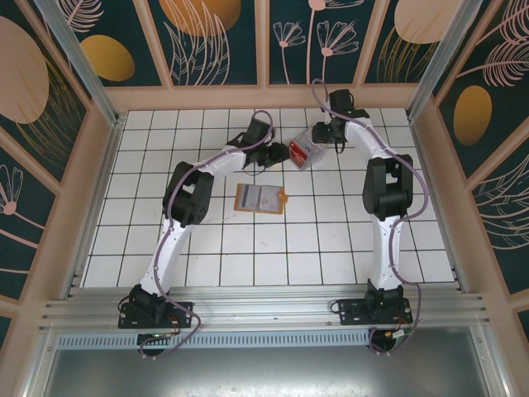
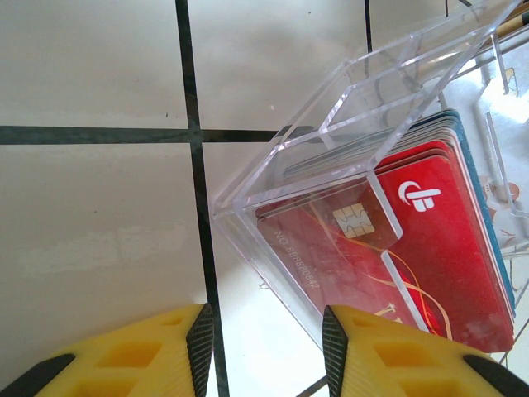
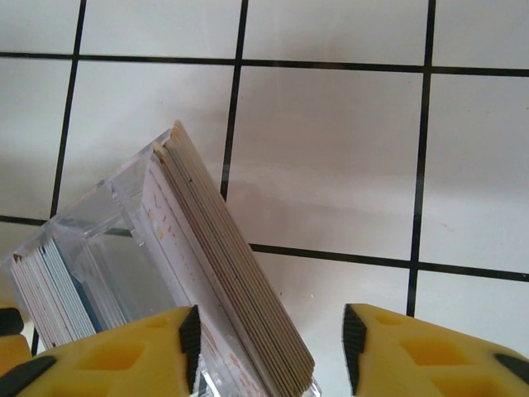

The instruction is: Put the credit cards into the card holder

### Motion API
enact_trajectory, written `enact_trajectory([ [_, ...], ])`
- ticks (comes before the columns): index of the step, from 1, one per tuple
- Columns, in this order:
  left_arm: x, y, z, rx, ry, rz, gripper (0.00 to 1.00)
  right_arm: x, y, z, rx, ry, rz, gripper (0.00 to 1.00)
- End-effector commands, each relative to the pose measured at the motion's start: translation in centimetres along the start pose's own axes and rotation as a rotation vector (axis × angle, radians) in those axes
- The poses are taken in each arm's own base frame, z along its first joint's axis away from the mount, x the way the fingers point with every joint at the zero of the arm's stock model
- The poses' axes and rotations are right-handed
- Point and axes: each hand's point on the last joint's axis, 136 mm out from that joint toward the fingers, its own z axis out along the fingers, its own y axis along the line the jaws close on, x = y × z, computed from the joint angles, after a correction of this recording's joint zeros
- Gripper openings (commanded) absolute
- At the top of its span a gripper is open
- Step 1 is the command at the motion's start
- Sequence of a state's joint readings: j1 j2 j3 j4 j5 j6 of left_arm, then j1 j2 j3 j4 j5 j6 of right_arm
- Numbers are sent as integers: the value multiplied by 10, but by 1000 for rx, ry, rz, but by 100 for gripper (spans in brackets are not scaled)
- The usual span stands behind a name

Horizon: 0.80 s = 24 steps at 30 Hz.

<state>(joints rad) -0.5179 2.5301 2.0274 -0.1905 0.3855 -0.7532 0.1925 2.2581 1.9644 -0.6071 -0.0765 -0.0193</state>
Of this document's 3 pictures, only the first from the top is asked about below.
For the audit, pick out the pink flowers wall panel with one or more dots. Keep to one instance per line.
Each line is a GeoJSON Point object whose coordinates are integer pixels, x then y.
{"type": "Point", "coordinates": [297, 49]}

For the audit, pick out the pink leaves wall panel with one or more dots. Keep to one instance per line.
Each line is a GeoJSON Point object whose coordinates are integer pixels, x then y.
{"type": "Point", "coordinates": [504, 215]}

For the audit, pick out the orange snack packet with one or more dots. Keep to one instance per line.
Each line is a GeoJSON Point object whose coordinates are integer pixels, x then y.
{"type": "Point", "coordinates": [268, 211]}

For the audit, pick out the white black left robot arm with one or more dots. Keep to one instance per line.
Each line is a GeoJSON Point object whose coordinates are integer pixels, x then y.
{"type": "Point", "coordinates": [186, 194]}

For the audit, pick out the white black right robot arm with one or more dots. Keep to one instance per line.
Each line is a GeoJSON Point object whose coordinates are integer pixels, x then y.
{"type": "Point", "coordinates": [386, 186]}

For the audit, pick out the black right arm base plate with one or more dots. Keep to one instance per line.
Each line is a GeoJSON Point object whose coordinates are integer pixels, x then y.
{"type": "Point", "coordinates": [351, 312]}

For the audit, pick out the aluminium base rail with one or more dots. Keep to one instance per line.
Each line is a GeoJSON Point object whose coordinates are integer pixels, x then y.
{"type": "Point", "coordinates": [264, 306]}

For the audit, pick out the large peach circle wall panel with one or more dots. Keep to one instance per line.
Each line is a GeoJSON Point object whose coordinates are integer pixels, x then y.
{"type": "Point", "coordinates": [25, 82]}

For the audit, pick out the peach circle gold lines panel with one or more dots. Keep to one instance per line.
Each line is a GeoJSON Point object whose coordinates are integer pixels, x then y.
{"type": "Point", "coordinates": [413, 20]}

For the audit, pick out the silver VIP card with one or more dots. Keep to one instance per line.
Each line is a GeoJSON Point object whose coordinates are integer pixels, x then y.
{"type": "Point", "coordinates": [250, 196]}

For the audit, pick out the grey metal sheet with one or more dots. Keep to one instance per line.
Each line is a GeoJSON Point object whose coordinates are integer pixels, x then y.
{"type": "Point", "coordinates": [264, 372]}

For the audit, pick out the yellow oval fern wall panel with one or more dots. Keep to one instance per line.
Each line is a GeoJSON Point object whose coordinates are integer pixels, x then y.
{"type": "Point", "coordinates": [471, 116]}

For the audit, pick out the aluminium side rail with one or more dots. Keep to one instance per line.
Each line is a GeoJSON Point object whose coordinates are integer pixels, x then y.
{"type": "Point", "coordinates": [106, 165]}
{"type": "Point", "coordinates": [431, 186]}

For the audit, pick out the red VIP card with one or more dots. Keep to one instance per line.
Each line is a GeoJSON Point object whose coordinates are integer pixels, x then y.
{"type": "Point", "coordinates": [298, 153]}

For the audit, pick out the white card with red print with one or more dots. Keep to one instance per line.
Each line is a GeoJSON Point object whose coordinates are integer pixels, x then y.
{"type": "Point", "coordinates": [270, 197]}

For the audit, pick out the aluminium corner post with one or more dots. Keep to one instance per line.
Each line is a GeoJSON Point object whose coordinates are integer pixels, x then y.
{"type": "Point", "coordinates": [438, 62]}
{"type": "Point", "coordinates": [78, 62]}

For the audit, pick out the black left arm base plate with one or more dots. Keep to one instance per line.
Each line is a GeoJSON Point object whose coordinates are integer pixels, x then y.
{"type": "Point", "coordinates": [182, 312]}

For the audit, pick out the small green circuit board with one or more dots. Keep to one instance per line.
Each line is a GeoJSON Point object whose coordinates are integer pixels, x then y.
{"type": "Point", "coordinates": [398, 334]}

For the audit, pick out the single flower wall panel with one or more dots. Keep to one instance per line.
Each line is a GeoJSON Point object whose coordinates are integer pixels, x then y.
{"type": "Point", "coordinates": [16, 198]}

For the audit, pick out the clear red snack packet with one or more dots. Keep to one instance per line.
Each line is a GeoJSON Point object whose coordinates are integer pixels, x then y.
{"type": "Point", "coordinates": [314, 149]}

